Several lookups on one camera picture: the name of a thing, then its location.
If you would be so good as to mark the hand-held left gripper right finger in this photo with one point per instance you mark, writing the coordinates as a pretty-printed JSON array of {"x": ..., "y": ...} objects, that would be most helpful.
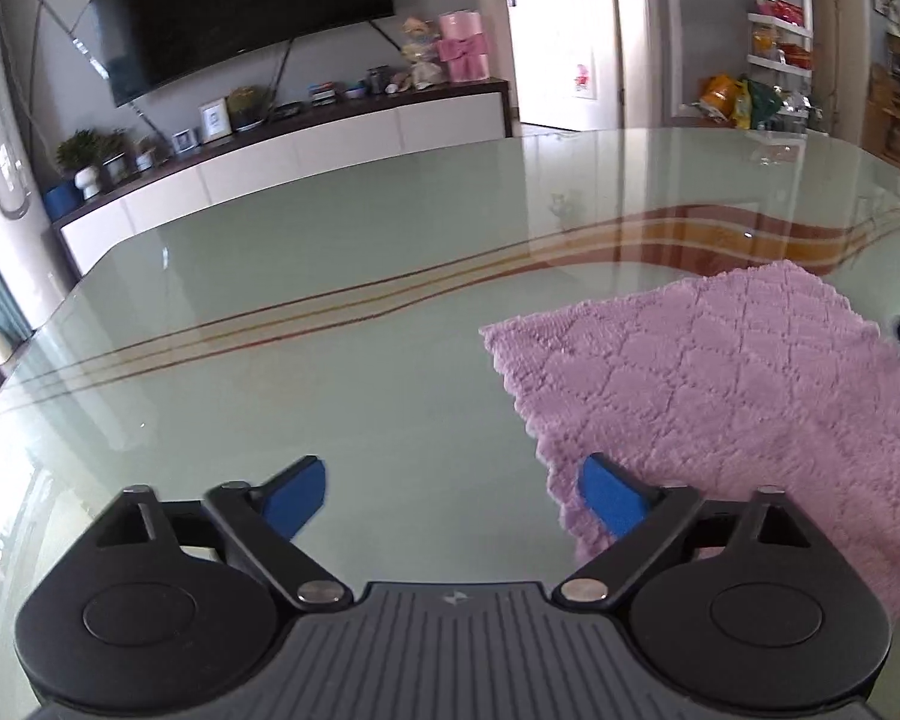
[{"x": 607, "y": 499}]

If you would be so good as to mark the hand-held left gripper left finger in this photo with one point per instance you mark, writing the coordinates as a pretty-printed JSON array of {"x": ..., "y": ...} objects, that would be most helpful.
[{"x": 296, "y": 499}]

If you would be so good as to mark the pink and grey towel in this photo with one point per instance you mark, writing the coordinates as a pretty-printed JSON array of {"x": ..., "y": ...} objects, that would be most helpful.
[{"x": 720, "y": 405}]

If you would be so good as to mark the green bag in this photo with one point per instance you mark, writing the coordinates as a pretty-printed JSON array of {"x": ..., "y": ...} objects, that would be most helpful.
[{"x": 765, "y": 101}]

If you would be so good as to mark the orange bag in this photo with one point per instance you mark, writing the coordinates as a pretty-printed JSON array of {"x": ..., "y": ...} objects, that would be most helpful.
[{"x": 718, "y": 96}]

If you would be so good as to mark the white shelf with packets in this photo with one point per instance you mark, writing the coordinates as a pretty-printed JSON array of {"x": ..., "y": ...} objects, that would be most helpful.
[{"x": 780, "y": 45}]

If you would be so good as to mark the white television cabinet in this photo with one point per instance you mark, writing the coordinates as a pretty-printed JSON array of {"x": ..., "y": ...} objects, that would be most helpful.
[{"x": 270, "y": 165}]

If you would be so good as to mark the tiny plant in glass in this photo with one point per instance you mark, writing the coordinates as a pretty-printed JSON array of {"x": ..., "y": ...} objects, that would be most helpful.
[{"x": 145, "y": 156}]

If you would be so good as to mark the blue pot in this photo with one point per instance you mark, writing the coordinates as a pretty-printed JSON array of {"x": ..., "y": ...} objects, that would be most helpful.
[{"x": 61, "y": 199}]

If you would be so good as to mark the small potted plant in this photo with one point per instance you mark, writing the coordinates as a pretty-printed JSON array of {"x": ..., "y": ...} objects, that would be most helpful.
[{"x": 115, "y": 157}]

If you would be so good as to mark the yellow-green plant in bowl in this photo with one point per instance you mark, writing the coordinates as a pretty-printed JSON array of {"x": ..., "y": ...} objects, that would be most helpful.
[{"x": 247, "y": 106}]

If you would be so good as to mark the stack of books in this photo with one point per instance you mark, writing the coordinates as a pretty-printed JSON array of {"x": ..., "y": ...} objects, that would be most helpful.
[{"x": 322, "y": 93}]

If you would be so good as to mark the potted plant in white pot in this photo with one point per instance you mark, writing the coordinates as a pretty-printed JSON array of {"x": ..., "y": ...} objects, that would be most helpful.
[{"x": 81, "y": 154}]

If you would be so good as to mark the blue bowl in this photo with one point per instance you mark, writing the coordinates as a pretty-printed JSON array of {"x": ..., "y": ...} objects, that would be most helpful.
[{"x": 354, "y": 90}]

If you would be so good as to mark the dark jar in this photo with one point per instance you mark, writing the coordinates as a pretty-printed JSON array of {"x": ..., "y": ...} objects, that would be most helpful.
[{"x": 378, "y": 81}]

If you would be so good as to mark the doll bouquet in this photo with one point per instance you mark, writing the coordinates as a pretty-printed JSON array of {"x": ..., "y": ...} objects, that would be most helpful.
[{"x": 421, "y": 52}]

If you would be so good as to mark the white door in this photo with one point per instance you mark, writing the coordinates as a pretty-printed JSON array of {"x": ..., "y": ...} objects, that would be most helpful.
[{"x": 562, "y": 30}]

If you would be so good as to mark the pink gift box with bow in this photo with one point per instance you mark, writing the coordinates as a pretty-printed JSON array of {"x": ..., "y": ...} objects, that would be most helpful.
[{"x": 463, "y": 49}]

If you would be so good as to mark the white standing air conditioner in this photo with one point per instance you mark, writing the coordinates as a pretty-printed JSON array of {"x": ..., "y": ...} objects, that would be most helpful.
[{"x": 0, "y": 127}]

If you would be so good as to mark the black flat television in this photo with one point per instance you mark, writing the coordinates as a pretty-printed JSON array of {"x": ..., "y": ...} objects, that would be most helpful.
[{"x": 240, "y": 7}]

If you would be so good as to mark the small photo frame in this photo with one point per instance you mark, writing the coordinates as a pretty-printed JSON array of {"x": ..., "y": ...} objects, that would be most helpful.
[{"x": 185, "y": 141}]

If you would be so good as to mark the tall photo frame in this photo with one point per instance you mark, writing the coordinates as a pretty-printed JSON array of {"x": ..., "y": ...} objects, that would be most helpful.
[{"x": 214, "y": 120}]

